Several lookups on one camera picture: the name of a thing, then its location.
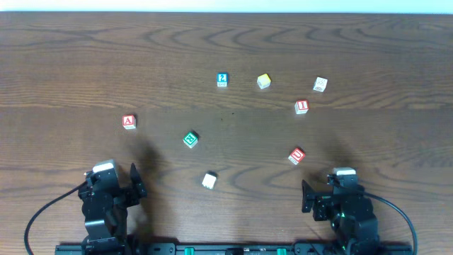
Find green letter wooden block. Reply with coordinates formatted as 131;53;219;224
183;132;198;149

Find black cable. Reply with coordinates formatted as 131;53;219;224
364;191;419;255
23;181;88;255

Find right black cable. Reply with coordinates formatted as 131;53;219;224
364;191;419;255

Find yellow top wooden block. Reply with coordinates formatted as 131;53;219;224
257;74;271;89

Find white plain wooden block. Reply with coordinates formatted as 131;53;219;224
202;173;217;189

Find left black cable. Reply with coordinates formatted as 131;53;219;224
23;181;88;255

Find blue number 2 block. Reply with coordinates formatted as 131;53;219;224
217;72;229;87

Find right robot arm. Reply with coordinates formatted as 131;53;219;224
302;168;379;254

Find red letter A block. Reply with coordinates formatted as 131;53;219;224
122;115;137;130

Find red letter I block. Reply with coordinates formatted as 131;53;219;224
294;100;309;115

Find plain patterned wooden block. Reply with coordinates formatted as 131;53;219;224
313;77;328;92

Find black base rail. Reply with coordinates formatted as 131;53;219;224
55;242;413;255

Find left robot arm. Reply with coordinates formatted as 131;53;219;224
78;160;147;254

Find red letter U block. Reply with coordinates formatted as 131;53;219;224
288;147;306;165

